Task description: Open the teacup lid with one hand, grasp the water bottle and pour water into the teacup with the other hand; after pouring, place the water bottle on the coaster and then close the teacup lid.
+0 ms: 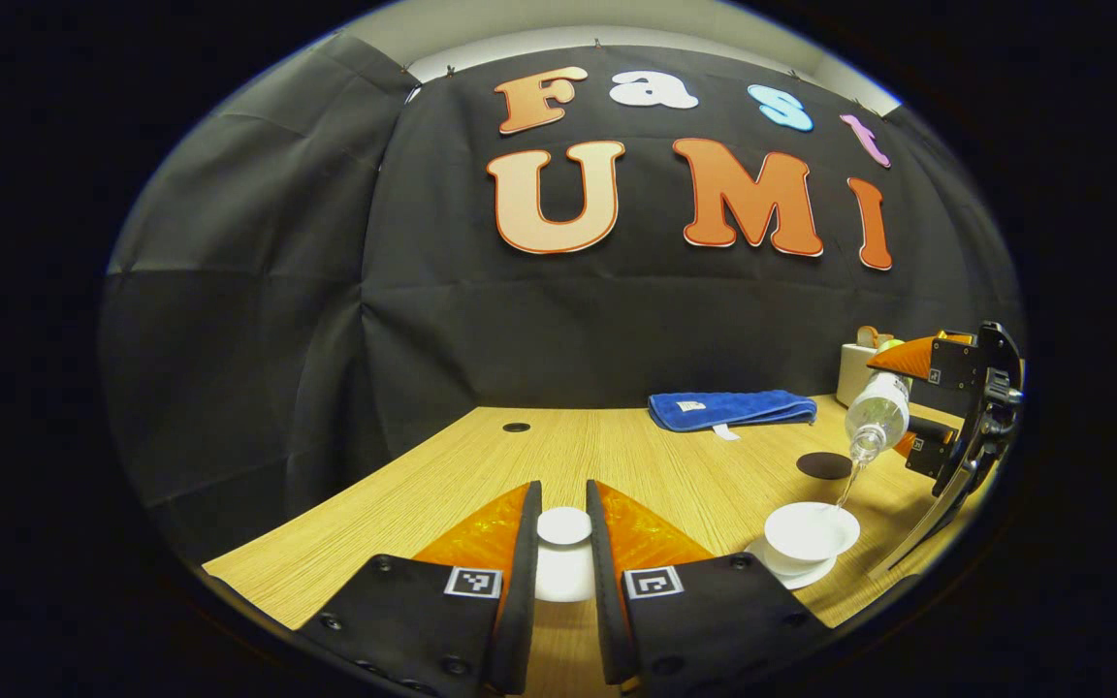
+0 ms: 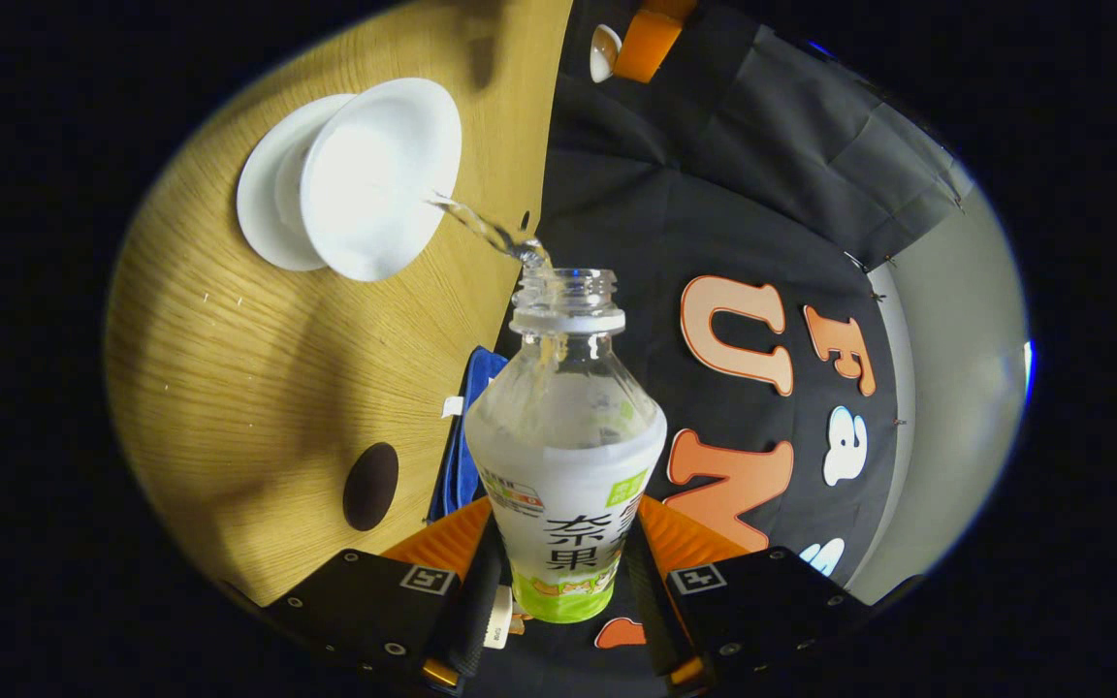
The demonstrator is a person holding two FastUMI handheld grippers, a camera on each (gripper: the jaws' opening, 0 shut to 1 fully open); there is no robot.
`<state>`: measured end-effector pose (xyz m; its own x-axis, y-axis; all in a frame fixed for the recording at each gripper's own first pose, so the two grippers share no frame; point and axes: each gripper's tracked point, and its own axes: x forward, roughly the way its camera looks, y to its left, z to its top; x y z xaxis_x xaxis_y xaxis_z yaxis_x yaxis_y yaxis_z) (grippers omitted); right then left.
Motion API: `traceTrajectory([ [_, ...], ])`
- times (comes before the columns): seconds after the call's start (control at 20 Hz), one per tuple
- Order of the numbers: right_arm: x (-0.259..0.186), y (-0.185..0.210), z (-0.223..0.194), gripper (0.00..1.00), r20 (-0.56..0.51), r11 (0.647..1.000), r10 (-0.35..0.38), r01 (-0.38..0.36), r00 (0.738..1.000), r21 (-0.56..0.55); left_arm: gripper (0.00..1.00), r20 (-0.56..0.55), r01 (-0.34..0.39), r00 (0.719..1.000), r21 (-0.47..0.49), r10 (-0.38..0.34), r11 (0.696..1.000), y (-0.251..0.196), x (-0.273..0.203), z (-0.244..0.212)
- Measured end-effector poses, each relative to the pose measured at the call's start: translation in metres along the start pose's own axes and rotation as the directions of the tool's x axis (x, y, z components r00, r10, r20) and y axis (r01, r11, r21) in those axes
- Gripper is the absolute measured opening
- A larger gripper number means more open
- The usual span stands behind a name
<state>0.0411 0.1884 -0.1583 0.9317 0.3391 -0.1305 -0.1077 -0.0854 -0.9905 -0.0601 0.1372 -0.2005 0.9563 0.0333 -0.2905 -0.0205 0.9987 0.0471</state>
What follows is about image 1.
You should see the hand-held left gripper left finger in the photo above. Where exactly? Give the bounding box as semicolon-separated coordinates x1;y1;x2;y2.
297;481;544;697

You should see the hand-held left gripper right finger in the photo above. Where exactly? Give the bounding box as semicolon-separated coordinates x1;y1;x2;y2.
586;479;836;691

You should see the clear water bottle white label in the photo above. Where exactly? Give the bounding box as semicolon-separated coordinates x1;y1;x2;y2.
845;339;911;466

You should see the white teacup lid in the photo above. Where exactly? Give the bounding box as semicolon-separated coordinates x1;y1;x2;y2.
534;507;598;604

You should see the dark round coaster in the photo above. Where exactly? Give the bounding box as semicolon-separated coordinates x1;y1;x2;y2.
796;451;855;481

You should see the white teacup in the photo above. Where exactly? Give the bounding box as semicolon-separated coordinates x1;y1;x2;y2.
763;501;861;575

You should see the white toaster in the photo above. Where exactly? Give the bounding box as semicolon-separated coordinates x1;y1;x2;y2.
836;341;884;408

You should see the white saucer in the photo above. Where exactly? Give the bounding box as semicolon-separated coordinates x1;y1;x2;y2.
745;538;839;591

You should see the blue towel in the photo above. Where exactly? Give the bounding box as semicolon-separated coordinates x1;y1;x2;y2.
648;390;818;442

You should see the black backdrop cloth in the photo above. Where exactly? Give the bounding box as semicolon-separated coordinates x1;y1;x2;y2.
101;34;1025;563

